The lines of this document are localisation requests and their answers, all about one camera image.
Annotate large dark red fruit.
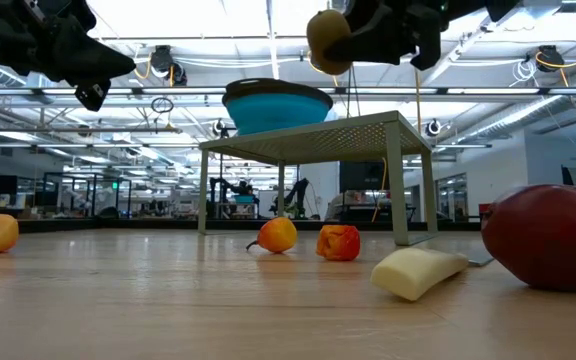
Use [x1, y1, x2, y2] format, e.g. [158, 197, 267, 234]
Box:
[481, 183, 576, 293]

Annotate crumpled red-orange pepper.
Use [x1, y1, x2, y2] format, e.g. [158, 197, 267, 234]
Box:
[316, 224, 362, 263]

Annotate black aluminium rig frame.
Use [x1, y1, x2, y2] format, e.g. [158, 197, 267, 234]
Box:
[17, 217, 482, 234]

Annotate thin yellow cable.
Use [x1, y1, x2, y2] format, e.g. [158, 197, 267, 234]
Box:
[370, 157, 388, 224]

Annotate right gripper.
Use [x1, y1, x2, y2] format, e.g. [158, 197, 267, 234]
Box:
[324, 0, 519, 71]

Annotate blue collapsible bowl grey rim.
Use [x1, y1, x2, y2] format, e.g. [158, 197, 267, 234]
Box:
[221, 77, 335, 136]

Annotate black hanging cables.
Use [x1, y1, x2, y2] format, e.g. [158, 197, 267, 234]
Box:
[345, 64, 363, 119]

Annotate silver ventilation duct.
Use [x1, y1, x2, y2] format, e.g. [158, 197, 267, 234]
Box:
[450, 92, 576, 146]

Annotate knife with cream handle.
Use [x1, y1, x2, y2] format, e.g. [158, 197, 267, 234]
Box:
[370, 247, 494, 302]

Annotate green perforated metal stand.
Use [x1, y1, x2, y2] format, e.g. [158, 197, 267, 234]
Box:
[197, 110, 439, 247]

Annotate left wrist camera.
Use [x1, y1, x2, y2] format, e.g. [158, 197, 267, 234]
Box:
[74, 78, 113, 113]

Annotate small orange pepper with stem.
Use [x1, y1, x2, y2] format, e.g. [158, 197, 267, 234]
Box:
[245, 216, 299, 255]

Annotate black coiled cable loop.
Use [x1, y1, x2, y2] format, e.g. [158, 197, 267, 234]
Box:
[150, 96, 175, 114]

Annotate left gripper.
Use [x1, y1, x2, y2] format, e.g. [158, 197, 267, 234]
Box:
[0, 0, 137, 86]

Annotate brown-green kiwi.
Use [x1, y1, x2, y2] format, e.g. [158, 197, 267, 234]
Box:
[305, 8, 355, 76]

